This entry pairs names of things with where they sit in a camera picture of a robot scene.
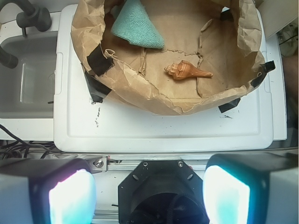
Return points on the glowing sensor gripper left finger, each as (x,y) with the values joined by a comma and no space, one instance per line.
(46,191)

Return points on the torn brown paper bag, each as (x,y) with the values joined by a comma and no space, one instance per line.
(219,36)

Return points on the black tape piece lower right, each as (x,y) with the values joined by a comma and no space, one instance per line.
(230,105)

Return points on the aluminium rail with bracket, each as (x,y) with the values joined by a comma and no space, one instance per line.
(128,162)

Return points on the black tape piece lower left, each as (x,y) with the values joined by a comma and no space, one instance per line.
(98,91)

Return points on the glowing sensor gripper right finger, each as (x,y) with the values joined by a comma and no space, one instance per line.
(260,188)

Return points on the orange spiral conch shell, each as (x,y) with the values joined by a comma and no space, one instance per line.
(185,69)

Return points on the grey sink basin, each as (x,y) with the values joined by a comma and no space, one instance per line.
(27,91)

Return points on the teal microfibre cloth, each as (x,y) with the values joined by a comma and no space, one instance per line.
(133,24)

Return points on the white plastic bin lid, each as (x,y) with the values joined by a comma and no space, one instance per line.
(81,125)

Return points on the dark grey faucet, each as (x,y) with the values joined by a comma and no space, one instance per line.
(31,16)

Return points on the black octagonal mount plate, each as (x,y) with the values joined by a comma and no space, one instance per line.
(161,192)

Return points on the black tape piece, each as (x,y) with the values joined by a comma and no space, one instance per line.
(98,62)
(263,70)
(98,91)
(230,105)

